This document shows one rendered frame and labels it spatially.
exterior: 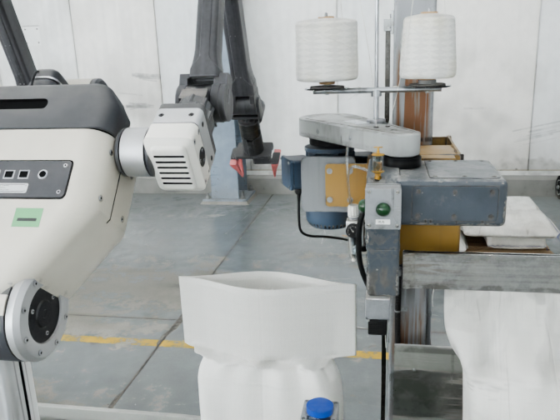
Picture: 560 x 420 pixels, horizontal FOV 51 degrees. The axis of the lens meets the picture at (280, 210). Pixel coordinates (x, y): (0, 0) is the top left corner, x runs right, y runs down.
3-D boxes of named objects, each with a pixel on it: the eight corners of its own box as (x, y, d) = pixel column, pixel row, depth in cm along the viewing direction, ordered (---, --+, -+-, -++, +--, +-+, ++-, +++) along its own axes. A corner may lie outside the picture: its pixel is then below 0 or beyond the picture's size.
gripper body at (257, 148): (239, 147, 169) (235, 127, 164) (274, 147, 167) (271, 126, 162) (235, 162, 165) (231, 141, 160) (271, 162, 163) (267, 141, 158)
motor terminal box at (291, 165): (289, 199, 171) (288, 160, 168) (280, 191, 180) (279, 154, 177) (316, 197, 173) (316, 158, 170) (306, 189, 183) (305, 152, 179)
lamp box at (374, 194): (364, 228, 124) (365, 187, 122) (365, 222, 129) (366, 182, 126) (401, 229, 123) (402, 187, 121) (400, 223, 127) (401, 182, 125)
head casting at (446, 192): (365, 296, 133) (366, 168, 125) (368, 258, 157) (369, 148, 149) (503, 301, 128) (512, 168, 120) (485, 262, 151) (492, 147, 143)
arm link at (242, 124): (235, 122, 155) (256, 122, 154) (240, 107, 160) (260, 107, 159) (239, 143, 160) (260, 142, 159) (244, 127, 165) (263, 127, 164)
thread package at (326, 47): (291, 87, 149) (289, 17, 145) (300, 82, 165) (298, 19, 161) (357, 85, 146) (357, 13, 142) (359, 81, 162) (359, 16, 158)
